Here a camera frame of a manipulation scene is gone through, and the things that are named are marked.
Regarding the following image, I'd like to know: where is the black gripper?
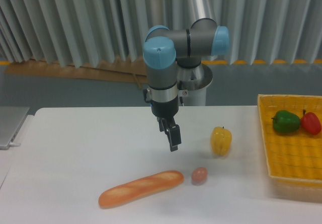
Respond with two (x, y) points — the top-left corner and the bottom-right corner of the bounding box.
(150, 97), (182, 152)

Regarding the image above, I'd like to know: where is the green bell pepper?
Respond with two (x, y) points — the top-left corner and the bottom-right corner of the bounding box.
(272, 110), (301, 133)

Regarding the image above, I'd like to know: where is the yellow bell pepper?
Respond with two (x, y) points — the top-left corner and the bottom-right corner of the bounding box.
(210, 126), (232, 156)

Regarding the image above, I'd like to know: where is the yellow woven basket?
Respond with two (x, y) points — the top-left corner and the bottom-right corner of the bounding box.
(257, 94), (321, 187)

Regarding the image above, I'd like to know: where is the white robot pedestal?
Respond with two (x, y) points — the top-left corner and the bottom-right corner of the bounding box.
(177, 63), (213, 106)

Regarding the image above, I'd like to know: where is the grey pleated curtain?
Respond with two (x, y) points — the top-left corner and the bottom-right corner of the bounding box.
(1, 0), (321, 67)

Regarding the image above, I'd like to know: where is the red bell pepper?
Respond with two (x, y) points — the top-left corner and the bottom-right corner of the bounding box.
(300, 109), (321, 135)

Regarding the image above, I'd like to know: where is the brown egg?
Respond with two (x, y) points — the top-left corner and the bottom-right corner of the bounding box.
(191, 167), (208, 185)

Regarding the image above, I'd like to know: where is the baguette bread loaf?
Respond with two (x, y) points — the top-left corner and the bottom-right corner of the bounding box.
(98, 170), (184, 208)

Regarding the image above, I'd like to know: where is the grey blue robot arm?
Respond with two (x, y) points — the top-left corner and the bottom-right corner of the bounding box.
(142, 0), (229, 151)

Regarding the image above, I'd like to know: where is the silver laptop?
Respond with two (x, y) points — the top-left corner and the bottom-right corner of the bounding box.
(1, 106), (29, 150)

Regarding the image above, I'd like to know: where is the brown cardboard sheet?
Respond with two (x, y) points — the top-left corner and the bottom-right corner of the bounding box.
(5, 56), (147, 89)

